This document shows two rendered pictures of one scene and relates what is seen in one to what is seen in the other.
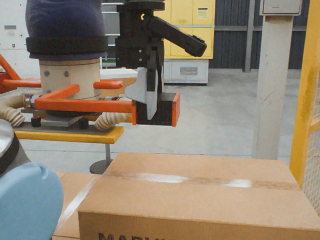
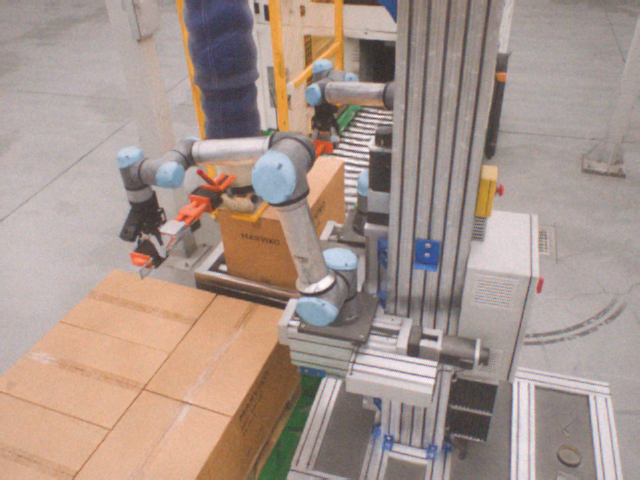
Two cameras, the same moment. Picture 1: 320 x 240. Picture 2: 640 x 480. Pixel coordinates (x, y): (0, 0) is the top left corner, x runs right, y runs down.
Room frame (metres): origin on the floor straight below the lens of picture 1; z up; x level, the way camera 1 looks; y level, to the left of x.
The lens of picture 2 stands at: (0.09, 2.15, 2.33)
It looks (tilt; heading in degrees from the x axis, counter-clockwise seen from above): 36 degrees down; 285
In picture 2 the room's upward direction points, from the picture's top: 3 degrees counter-clockwise
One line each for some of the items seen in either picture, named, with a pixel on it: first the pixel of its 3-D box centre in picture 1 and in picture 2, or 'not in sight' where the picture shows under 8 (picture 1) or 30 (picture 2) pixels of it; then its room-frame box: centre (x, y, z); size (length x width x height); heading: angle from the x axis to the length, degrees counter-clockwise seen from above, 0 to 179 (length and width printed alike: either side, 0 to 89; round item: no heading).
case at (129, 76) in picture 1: (104, 92); not in sight; (2.92, 0.54, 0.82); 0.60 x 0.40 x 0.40; 108
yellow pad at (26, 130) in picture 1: (60, 126); (262, 193); (0.80, 0.28, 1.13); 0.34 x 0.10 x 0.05; 81
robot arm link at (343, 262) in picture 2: not in sight; (337, 272); (0.38, 0.81, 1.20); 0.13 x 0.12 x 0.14; 81
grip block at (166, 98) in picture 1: (157, 108); (326, 142); (0.59, 0.00, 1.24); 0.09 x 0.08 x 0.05; 171
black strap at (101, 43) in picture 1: (67, 43); not in sight; (0.89, 0.26, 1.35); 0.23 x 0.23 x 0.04
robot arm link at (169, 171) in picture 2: not in sight; (165, 171); (0.87, 0.84, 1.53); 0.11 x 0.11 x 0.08; 81
